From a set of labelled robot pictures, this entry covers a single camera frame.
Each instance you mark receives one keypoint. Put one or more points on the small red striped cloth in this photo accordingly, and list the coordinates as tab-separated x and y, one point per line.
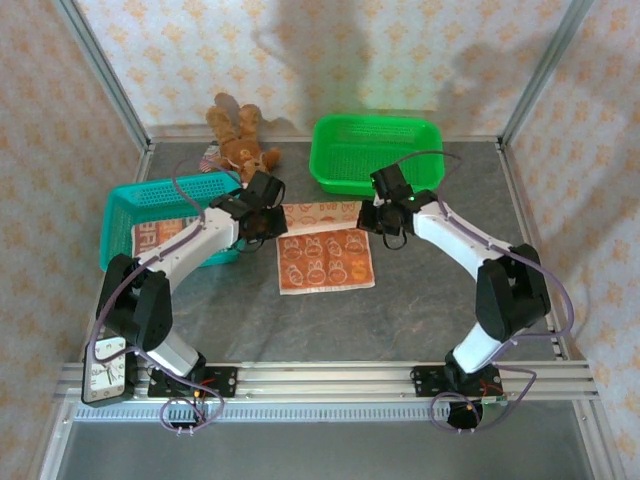
210	160

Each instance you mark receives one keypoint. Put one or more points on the teal plastic basket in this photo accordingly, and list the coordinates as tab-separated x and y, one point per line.
120	220

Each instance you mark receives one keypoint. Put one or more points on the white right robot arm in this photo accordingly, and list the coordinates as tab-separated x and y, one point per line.
450	240

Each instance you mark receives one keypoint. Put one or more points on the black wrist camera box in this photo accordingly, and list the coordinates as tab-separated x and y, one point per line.
392	182
265	190

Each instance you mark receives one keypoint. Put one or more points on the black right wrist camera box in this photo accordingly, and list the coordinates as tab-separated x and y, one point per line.
392	182

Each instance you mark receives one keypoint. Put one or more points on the green plastic basket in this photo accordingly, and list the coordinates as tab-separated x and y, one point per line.
350	150

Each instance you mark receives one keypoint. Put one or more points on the orange towel with bunny print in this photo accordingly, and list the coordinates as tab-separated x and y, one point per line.
325	265

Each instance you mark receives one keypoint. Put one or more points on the aluminium frame post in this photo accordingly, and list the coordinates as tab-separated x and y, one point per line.
103	70
546	70

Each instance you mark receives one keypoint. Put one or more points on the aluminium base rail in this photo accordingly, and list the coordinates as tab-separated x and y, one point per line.
325	380

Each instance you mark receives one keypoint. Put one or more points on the orange and blue lettered towel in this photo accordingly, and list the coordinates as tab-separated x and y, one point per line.
150	240

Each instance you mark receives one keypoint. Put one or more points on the white clock with black frame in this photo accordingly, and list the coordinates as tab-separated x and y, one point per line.
107	372

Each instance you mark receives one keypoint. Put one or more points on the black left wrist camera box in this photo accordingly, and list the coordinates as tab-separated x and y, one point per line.
265	190

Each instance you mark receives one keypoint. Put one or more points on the brown plush toy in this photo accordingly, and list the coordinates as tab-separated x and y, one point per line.
240	145

